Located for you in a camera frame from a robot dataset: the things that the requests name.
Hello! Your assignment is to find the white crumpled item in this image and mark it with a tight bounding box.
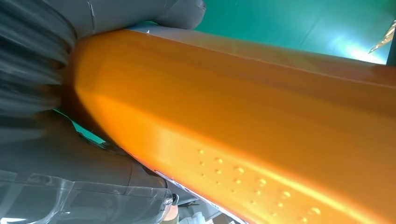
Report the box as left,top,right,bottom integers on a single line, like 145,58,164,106
178,211,217,224

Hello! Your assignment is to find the crinkled gold foil piece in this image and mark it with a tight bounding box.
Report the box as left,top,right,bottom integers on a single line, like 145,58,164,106
368,20,396,55

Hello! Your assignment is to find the ribbed grey right arm sleeve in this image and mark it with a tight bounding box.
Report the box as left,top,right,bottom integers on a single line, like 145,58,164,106
0,0,77,138

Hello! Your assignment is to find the dark upright post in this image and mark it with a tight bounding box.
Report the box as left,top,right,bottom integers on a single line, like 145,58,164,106
387,32,396,67

